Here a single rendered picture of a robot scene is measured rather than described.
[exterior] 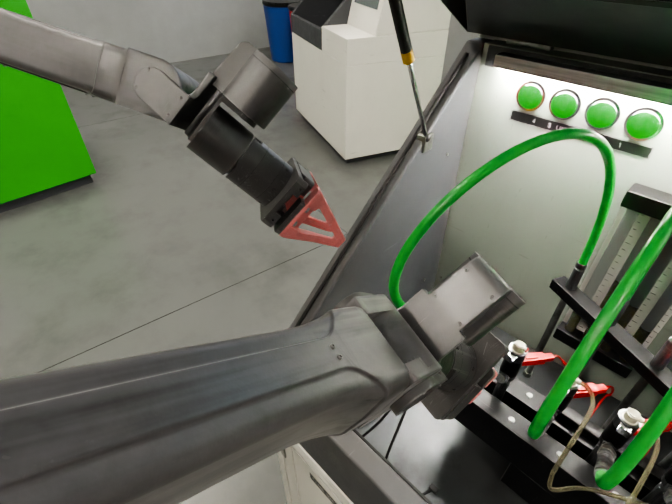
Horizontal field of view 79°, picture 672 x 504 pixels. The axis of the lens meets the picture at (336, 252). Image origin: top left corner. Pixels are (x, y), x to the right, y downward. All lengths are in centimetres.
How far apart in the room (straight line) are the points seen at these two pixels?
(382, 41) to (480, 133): 250
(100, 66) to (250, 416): 42
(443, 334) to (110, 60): 41
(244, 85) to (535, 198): 63
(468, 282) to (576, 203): 57
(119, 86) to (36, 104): 306
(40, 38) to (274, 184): 28
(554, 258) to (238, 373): 83
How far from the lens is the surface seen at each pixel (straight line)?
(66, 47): 55
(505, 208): 94
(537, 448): 78
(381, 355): 25
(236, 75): 47
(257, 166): 46
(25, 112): 355
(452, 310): 33
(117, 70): 50
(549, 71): 80
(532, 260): 97
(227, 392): 17
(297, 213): 45
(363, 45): 329
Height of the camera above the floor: 162
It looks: 39 degrees down
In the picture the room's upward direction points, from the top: straight up
